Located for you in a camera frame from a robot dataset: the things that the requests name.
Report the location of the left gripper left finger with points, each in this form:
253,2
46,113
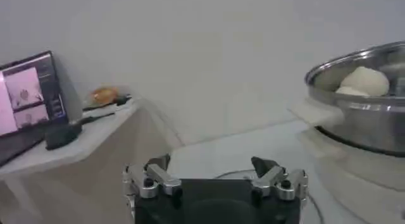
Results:
164,179

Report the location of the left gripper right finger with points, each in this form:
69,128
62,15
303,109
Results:
269,177

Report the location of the white steamed bun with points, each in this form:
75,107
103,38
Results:
348,91
367,79

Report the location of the white side desk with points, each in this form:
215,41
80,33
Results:
95,155

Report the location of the white electric pot base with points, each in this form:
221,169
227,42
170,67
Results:
354,181

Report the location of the brown bread in bag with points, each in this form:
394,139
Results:
104,96

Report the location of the perforated steel steamer basket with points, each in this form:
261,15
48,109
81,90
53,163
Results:
364,127

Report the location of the black computer mouse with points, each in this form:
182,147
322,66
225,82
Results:
61,136

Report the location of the black laptop with lit screen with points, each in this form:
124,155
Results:
28,98

